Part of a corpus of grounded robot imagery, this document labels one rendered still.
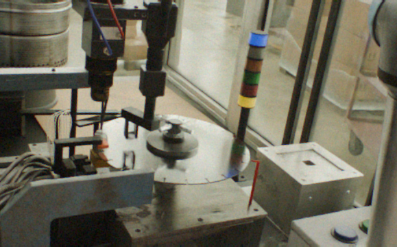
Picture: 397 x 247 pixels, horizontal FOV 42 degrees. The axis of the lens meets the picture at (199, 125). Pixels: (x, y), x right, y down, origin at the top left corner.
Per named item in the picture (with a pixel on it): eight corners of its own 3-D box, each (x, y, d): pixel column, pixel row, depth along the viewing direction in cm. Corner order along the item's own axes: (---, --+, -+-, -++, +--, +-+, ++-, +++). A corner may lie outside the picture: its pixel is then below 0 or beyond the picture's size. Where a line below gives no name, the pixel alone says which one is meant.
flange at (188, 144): (203, 140, 112) (205, 129, 111) (190, 160, 102) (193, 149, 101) (155, 129, 114) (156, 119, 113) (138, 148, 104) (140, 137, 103)
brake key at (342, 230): (343, 232, 97) (346, 223, 96) (358, 244, 94) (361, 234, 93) (327, 235, 95) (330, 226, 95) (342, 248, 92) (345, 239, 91)
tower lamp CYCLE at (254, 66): (255, 66, 130) (257, 55, 129) (265, 72, 127) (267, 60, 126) (240, 66, 128) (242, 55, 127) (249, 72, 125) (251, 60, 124)
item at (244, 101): (248, 101, 134) (250, 90, 133) (258, 108, 130) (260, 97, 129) (234, 102, 132) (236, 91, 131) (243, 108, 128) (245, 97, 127)
